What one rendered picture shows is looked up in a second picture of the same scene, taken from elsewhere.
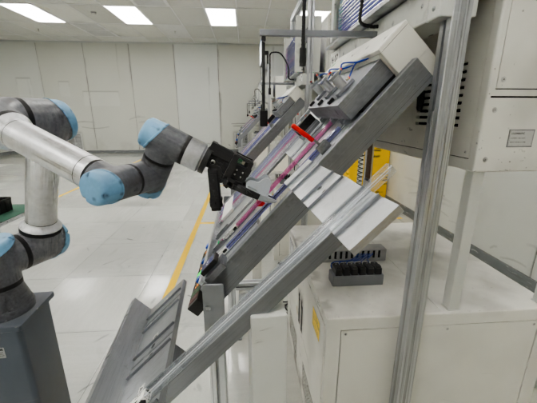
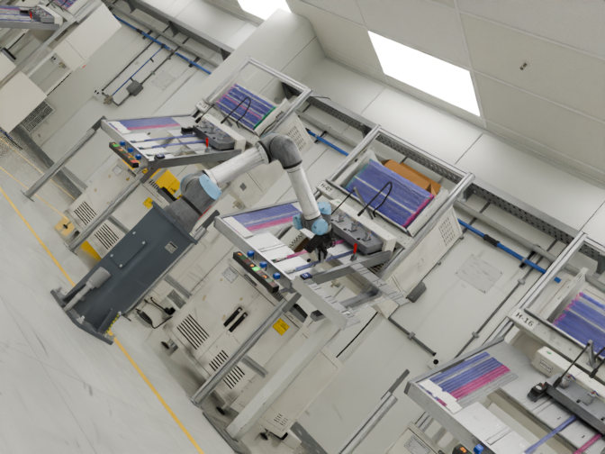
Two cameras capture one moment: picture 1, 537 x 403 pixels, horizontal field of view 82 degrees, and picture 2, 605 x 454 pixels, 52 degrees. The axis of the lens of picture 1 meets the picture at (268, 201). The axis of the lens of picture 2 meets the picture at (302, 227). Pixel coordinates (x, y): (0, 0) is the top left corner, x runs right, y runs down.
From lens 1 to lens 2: 285 cm
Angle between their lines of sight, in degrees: 52
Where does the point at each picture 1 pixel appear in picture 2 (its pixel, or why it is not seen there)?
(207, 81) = not seen: outside the picture
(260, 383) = (332, 329)
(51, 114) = not seen: hidden behind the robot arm
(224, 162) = (328, 237)
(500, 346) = (322, 374)
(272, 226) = (328, 276)
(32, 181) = (247, 167)
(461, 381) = (302, 384)
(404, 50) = (390, 246)
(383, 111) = (375, 260)
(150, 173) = not seen: hidden behind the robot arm
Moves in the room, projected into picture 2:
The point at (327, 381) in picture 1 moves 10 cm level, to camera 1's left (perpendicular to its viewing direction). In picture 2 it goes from (278, 354) to (269, 347)
